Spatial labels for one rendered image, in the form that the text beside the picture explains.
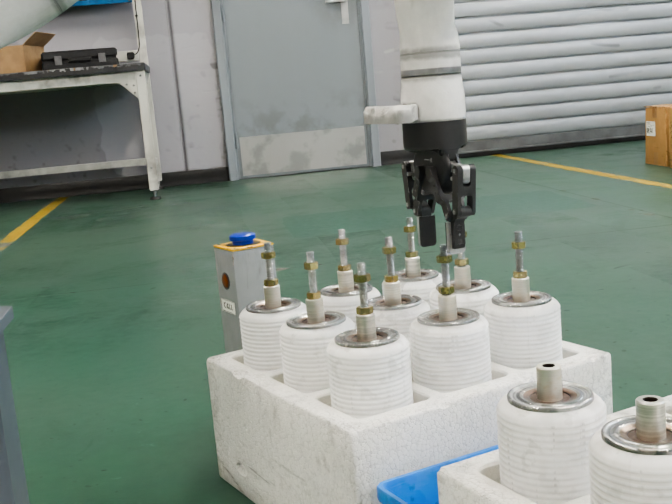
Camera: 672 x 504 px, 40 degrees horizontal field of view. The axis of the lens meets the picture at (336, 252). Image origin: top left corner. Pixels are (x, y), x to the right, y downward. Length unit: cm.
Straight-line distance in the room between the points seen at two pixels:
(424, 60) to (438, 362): 35
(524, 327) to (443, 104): 30
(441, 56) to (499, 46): 528
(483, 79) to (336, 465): 538
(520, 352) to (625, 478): 46
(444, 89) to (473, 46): 521
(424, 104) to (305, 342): 32
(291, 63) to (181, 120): 79
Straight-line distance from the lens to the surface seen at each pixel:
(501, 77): 635
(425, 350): 111
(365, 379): 104
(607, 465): 75
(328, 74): 612
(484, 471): 90
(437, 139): 107
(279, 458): 118
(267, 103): 608
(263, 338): 124
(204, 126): 607
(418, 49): 108
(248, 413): 123
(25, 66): 563
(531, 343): 118
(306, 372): 115
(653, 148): 510
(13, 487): 122
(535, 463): 83
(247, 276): 141
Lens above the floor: 54
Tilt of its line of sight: 10 degrees down
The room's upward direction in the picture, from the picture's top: 5 degrees counter-clockwise
